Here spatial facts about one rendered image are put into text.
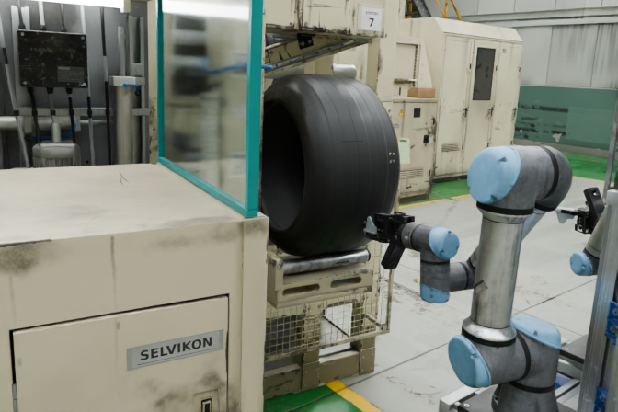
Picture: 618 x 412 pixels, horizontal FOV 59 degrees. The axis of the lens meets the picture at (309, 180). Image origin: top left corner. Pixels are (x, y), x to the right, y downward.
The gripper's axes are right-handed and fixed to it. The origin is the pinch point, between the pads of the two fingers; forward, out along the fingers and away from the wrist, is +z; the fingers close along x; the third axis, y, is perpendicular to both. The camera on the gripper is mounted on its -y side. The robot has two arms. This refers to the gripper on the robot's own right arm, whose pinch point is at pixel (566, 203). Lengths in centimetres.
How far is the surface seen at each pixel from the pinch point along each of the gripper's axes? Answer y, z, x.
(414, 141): 48, 431, 124
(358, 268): 9, -5, -83
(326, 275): 7, -10, -95
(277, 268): -1, -18, -111
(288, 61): -60, 38, -91
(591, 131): 153, 836, 697
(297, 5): -79, 25, -88
